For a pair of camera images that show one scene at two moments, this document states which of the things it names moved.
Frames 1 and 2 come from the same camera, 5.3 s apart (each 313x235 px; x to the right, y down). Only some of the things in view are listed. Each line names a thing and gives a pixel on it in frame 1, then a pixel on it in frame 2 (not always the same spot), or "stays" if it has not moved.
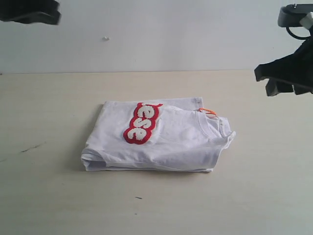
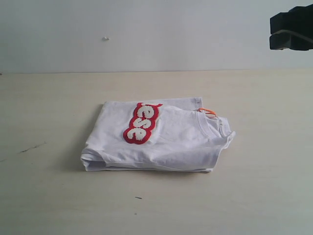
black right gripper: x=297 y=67 → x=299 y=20
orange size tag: x=210 y=111 stays
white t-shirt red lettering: x=166 y=134 stays
